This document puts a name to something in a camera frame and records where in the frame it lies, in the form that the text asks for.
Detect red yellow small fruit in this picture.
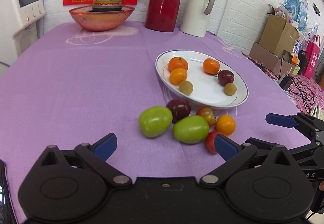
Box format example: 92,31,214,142
196,107,216,127

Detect orange glass bowl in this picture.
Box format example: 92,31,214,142
69,5,134,32

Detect red thermos jug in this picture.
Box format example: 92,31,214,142
145,0,181,32

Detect small orange kumquat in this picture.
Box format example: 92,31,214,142
215,114,236,136

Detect blue decorative plate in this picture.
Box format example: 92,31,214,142
283,0,300,20

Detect upper cardboard box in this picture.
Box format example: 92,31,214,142
259,14,299,57

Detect lower cardboard box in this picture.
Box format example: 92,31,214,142
249,43,300,77

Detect white water dispenser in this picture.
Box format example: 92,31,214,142
1,0,46,74

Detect small orange tangerine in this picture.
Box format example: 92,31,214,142
169,68,187,86

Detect white thermos jug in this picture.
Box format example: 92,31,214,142
180,0,215,37

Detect red cherry tomato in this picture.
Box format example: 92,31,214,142
205,131,226,154

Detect pink gift bag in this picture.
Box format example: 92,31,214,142
303,35,321,78

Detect white round plate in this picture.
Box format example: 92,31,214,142
155,50,249,109

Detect brown longan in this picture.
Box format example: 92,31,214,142
178,80,193,96
224,83,237,96

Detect cardboard box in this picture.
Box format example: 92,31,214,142
249,43,300,77
259,14,299,57

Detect large orange tangerine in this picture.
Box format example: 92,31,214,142
168,57,188,72

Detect stacked bowls and cups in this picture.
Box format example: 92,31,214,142
88,0,124,13

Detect dark red plum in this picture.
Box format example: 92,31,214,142
166,98,191,124

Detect orange tangerine with leaf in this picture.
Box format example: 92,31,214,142
203,58,220,76

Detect black power adapter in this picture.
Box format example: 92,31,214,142
279,75,293,91

